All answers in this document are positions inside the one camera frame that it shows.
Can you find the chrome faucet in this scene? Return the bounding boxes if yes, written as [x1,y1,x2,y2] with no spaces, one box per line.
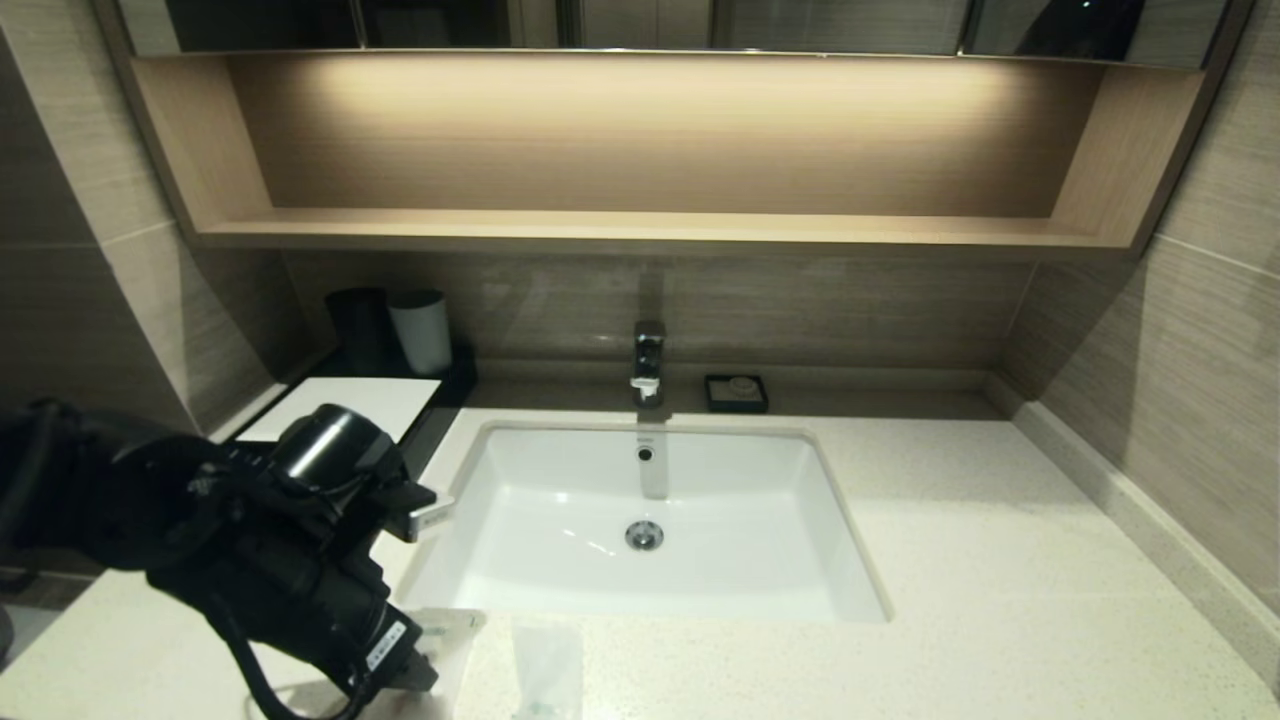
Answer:
[630,320,668,406]

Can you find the clear packet with green item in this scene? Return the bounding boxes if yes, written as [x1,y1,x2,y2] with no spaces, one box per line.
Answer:
[510,622,586,720]

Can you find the white sink basin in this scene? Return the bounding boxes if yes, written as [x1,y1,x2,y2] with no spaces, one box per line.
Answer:
[397,420,891,623]

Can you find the black soap dish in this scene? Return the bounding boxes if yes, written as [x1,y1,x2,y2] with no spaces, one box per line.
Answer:
[704,374,770,414]

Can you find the grey cup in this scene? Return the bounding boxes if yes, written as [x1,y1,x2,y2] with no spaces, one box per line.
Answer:
[388,290,453,376]

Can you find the black cup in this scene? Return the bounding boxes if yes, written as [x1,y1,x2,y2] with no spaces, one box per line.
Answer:
[327,288,393,376]

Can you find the wooden wall shelf niche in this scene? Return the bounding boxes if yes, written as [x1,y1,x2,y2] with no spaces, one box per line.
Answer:
[95,50,1251,261]

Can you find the mirror cabinet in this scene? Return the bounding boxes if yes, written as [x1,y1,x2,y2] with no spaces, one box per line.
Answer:
[115,0,1231,59]

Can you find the black amenity tray with drawer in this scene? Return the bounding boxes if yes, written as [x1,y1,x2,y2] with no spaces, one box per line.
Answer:
[300,343,478,479]

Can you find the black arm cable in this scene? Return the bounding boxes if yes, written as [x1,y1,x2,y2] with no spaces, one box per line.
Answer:
[208,598,373,720]

